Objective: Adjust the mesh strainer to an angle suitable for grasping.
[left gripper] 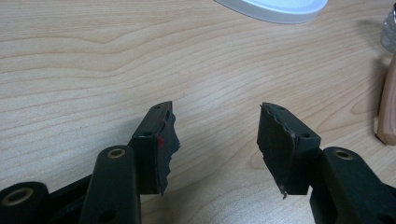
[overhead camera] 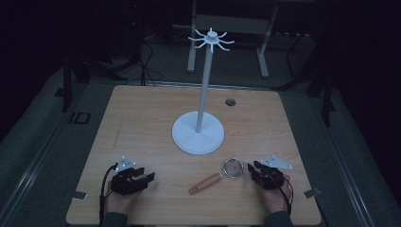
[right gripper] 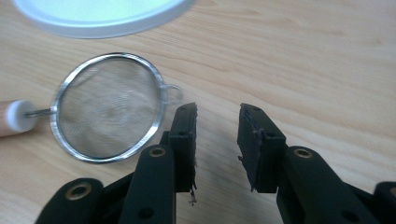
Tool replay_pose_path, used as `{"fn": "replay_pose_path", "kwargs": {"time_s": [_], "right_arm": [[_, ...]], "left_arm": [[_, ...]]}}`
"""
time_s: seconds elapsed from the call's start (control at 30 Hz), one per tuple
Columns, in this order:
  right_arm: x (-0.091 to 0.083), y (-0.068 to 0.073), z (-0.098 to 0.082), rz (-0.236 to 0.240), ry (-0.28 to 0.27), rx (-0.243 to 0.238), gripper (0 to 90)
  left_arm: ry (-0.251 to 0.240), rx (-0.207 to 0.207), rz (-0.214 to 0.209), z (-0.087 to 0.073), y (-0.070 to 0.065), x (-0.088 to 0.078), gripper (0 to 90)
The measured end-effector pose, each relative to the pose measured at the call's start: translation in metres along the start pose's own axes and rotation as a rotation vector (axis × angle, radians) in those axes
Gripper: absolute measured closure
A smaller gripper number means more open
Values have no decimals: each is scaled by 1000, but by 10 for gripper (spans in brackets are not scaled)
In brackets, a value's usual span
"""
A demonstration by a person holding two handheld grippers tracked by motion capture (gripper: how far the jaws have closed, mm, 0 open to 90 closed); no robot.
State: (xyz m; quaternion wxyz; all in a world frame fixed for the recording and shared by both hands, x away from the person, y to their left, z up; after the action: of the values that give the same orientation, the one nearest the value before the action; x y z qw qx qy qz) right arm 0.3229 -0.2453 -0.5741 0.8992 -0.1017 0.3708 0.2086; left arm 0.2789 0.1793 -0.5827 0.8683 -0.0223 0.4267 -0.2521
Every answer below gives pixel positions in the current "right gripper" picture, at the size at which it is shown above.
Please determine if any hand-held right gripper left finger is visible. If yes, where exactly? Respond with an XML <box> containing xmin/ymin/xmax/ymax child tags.
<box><xmin>118</xmin><ymin>102</ymin><xmax>199</xmax><ymax>224</ymax></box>

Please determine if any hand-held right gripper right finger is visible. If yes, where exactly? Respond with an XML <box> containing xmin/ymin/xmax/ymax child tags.
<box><xmin>236</xmin><ymin>103</ymin><xmax>381</xmax><ymax>224</ymax></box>

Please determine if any metal mesh strainer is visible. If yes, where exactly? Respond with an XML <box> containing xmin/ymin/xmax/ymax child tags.
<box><xmin>0</xmin><ymin>51</ymin><xmax>183</xmax><ymax>164</ymax></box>

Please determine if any white round plate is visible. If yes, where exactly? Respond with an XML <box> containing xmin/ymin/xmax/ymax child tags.
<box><xmin>11</xmin><ymin>0</ymin><xmax>197</xmax><ymax>40</ymax></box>

